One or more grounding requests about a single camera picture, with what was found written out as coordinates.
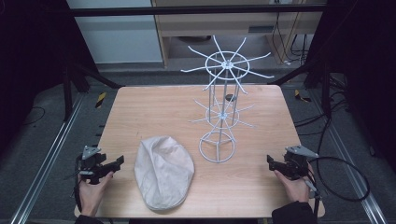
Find white wire hook rack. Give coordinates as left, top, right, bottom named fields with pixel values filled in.
left=180, top=35, right=276, bottom=164

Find beige flat cap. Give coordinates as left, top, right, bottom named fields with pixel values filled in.
left=134, top=135, right=196, bottom=212

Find black looped gripper cable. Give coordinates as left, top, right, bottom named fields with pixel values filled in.
left=306, top=156, right=371, bottom=203

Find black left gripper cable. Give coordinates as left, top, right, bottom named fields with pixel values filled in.
left=73, top=154, right=84, bottom=213

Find black curtain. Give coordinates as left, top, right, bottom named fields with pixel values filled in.
left=304, top=0, right=396, bottom=174
left=0, top=0, right=98, bottom=153

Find black metal stand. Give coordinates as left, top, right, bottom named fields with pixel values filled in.
left=61, top=60, right=125, bottom=123
left=268, top=57, right=333, bottom=119

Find person's left hand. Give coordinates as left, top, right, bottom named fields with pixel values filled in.
left=77, top=170, right=115, bottom=217

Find yellow black striped tape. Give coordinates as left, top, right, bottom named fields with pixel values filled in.
left=293, top=89, right=312, bottom=104
left=94, top=91, right=107, bottom=109

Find wooden desk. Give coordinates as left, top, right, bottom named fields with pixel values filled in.
left=150, top=0, right=329, bottom=68

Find black cables under desk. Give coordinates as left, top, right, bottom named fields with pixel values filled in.
left=271, top=11, right=310, bottom=65

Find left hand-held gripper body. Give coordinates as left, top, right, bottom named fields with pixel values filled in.
left=76, top=145, right=110, bottom=185

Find black horizontal frame bar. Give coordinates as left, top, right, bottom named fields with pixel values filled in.
left=69, top=4, right=327, bottom=18

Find thin black floor cable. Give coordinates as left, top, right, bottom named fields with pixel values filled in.
left=21, top=105, right=47, bottom=127

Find white cabinet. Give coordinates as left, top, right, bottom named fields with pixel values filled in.
left=66, top=0, right=164, bottom=65

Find person's right hand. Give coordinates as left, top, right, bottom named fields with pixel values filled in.
left=274, top=162, right=314, bottom=203

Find black floor cables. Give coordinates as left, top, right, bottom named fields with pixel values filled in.
left=293, top=74, right=351, bottom=137

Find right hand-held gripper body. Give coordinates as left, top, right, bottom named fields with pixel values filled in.
left=283, top=145, right=320, bottom=181

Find metal floor rail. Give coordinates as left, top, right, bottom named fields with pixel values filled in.
left=9, top=92, right=86, bottom=224
left=310, top=90, right=389, bottom=224

